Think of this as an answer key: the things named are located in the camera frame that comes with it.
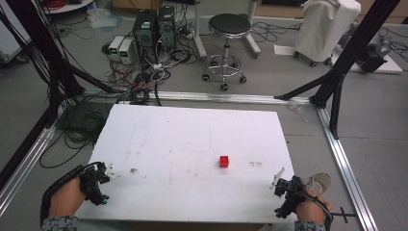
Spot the black round stool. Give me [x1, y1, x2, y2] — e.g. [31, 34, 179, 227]
[201, 13, 253, 92]

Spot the black frame strut with cables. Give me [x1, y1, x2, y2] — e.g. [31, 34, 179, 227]
[0, 0, 123, 129]

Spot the person's right hand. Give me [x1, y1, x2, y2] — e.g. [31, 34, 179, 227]
[294, 192, 334, 223]

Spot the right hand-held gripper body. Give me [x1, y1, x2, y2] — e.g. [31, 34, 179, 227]
[274, 174, 308, 219]

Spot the white covered cart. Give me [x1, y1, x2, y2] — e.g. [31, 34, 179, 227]
[293, 0, 362, 67]

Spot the clear plastic bag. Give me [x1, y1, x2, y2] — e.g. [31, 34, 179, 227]
[86, 2, 124, 31]

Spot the white paper sheet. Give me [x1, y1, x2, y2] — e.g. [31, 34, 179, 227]
[273, 43, 297, 57]

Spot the white table leg frame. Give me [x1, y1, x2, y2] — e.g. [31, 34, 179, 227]
[191, 0, 263, 62]

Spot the person's beige shoe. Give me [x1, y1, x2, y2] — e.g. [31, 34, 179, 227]
[306, 172, 332, 195]

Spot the white power supply box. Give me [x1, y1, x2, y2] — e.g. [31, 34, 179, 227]
[118, 38, 135, 65]
[108, 35, 125, 62]

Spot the round white table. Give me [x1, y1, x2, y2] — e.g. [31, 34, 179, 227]
[41, 0, 95, 15]

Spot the grey machine on white board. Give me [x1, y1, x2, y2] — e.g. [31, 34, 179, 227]
[331, 22, 404, 75]

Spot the aluminium floor rail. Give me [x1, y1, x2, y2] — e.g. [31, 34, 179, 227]
[316, 106, 380, 231]
[83, 90, 313, 106]
[0, 107, 65, 217]

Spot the tangle of floor cables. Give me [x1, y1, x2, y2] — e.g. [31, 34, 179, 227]
[39, 41, 200, 169]

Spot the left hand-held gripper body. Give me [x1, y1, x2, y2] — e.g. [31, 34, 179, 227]
[79, 161, 111, 207]

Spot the black computer tower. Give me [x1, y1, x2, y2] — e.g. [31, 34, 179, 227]
[132, 9, 159, 65]
[157, 5, 177, 52]

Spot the person's left hand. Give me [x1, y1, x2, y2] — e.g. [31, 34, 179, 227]
[48, 177, 89, 219]

